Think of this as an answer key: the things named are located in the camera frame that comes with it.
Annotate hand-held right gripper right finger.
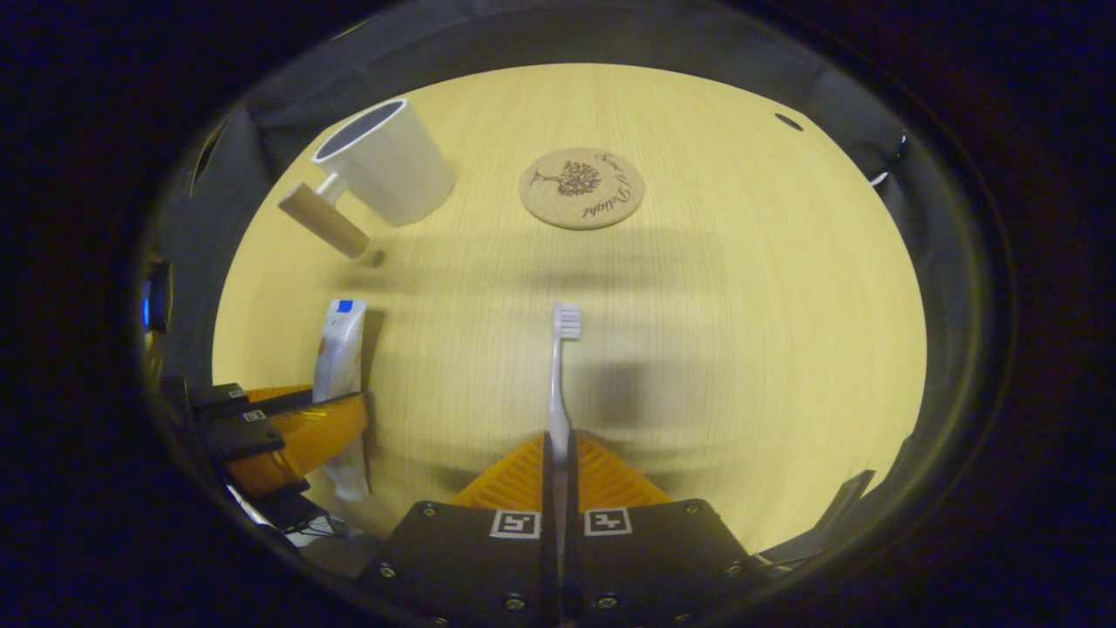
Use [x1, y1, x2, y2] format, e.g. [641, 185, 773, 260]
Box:
[565, 430, 768, 628]

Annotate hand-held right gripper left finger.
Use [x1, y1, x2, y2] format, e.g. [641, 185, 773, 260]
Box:
[353, 430, 559, 628]

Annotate white toothpaste tube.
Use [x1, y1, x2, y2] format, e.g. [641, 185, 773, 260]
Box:
[312, 298, 371, 502]

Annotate pink and white toothbrush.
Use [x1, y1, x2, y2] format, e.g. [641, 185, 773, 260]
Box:
[546, 303, 583, 559]

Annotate white cup with wooden handle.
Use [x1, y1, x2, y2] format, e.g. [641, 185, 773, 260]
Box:
[277, 98, 457, 260]

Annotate round cork coaster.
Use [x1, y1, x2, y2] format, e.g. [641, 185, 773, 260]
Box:
[519, 147, 646, 231]

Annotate white cable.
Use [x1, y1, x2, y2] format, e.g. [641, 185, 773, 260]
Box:
[868, 131, 912, 188]

